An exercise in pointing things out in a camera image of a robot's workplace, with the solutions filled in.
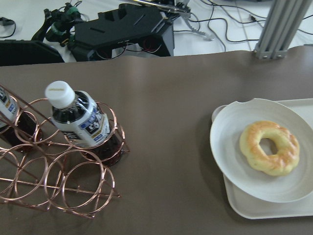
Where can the glazed ring donut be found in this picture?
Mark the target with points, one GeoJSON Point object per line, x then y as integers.
{"type": "Point", "coordinates": [288, 150]}

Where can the aluminium frame post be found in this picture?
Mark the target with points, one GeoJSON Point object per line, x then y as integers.
{"type": "Point", "coordinates": [284, 19]}

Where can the black equipment case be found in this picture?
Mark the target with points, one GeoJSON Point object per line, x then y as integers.
{"type": "Point", "coordinates": [92, 40]}

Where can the copper wire bottle rack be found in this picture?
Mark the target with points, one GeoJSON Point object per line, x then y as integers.
{"type": "Point", "coordinates": [55, 173]}

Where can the tea bottle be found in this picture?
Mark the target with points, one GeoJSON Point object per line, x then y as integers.
{"type": "Point", "coordinates": [83, 123]}
{"type": "Point", "coordinates": [16, 127]}

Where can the cream rabbit tray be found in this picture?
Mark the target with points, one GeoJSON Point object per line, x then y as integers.
{"type": "Point", "coordinates": [251, 207]}

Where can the white round plate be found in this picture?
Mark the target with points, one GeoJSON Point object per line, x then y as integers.
{"type": "Point", "coordinates": [229, 123]}

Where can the middle tea bottle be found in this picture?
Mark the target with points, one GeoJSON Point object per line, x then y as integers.
{"type": "Point", "coordinates": [83, 123]}

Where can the right tea bottle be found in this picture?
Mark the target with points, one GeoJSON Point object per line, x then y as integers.
{"type": "Point", "coordinates": [16, 127]}

